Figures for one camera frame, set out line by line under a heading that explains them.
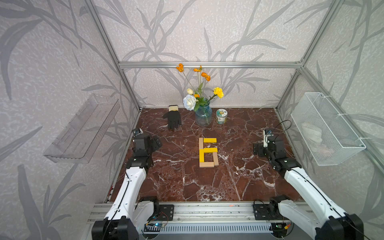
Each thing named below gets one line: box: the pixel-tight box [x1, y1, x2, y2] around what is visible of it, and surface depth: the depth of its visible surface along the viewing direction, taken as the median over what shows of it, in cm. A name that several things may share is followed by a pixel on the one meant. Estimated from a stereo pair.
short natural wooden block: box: [198, 137, 204, 150], surface depth 101 cm
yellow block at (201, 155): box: [199, 149, 205, 163], surface depth 95 cm
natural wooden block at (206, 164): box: [199, 161, 215, 168], surface depth 91 cm
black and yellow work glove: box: [163, 105, 182, 129], surface depth 114 cm
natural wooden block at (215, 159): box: [212, 152, 219, 166], surface depth 93 cm
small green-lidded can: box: [216, 108, 228, 125], surface depth 110 cm
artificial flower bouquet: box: [176, 63, 224, 112], surface depth 92 cm
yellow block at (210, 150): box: [204, 147, 218, 153], surface depth 98 cm
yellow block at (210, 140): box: [203, 138, 217, 143], surface depth 103 cm
